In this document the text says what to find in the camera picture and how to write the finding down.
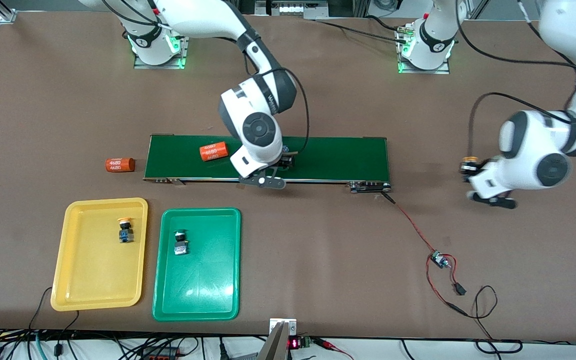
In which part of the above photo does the green conveyor belt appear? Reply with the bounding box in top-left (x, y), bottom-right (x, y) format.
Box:
top-left (143, 134), bottom-right (392, 194)

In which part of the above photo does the metal equipment frame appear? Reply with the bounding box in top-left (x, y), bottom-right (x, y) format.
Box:
top-left (248, 0), bottom-right (369, 21)

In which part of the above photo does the red clip lead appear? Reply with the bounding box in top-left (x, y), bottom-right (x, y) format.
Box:
top-left (313, 337), bottom-right (355, 360)

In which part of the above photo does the orange cylinder white print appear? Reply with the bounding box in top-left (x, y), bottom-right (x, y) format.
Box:
top-left (105, 157), bottom-right (135, 173)
top-left (199, 141), bottom-right (229, 163)

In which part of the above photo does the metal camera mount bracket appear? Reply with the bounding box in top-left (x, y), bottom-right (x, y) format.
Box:
top-left (258, 318), bottom-right (298, 360)

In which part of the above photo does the black base power cable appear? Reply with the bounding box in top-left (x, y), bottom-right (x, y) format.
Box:
top-left (313, 15), bottom-right (411, 46)

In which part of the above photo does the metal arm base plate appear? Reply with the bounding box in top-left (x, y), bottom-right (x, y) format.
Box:
top-left (397, 25), bottom-right (451, 75)
top-left (134, 15), bottom-right (191, 70)

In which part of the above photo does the thin black cable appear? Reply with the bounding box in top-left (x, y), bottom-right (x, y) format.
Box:
top-left (28, 286), bottom-right (80, 356)

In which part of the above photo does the teal cable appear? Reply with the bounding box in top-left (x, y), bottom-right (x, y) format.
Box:
top-left (34, 331), bottom-right (49, 360)

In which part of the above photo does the green plastic tray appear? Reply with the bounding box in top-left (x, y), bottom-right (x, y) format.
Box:
top-left (152, 207), bottom-right (242, 322)

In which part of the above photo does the black looped cable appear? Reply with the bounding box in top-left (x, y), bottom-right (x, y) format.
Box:
top-left (460, 285), bottom-right (524, 355)

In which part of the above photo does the orange power strip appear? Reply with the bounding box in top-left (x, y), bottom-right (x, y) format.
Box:
top-left (140, 346), bottom-right (184, 360)

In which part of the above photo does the aluminium corner bracket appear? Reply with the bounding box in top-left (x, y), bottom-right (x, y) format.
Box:
top-left (0, 0), bottom-right (18, 24)

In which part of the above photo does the yellow plastic tray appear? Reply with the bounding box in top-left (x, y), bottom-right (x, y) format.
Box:
top-left (50, 197), bottom-right (149, 312)

